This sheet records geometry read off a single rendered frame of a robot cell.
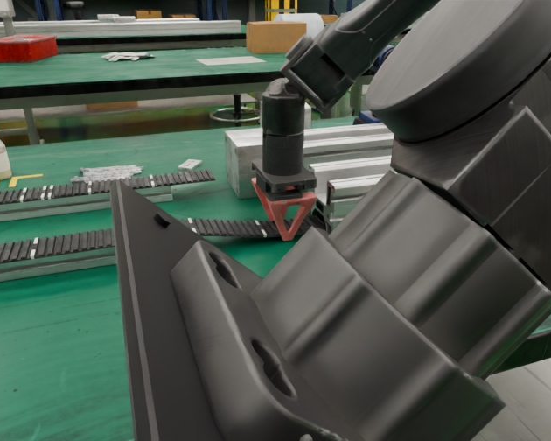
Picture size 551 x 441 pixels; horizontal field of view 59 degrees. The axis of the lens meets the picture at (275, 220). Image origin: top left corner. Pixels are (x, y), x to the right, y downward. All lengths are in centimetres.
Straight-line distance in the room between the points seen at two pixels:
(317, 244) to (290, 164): 50
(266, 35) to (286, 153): 217
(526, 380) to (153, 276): 131
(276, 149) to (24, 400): 40
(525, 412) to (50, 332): 107
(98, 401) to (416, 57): 40
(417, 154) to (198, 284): 9
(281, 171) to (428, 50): 48
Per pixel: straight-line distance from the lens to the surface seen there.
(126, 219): 20
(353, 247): 15
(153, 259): 18
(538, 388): 142
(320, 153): 87
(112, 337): 55
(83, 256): 67
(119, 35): 401
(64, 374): 52
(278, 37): 281
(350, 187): 68
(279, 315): 15
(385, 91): 19
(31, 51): 271
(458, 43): 17
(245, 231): 69
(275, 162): 65
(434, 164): 16
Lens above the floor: 111
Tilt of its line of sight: 26 degrees down
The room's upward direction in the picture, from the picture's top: straight up
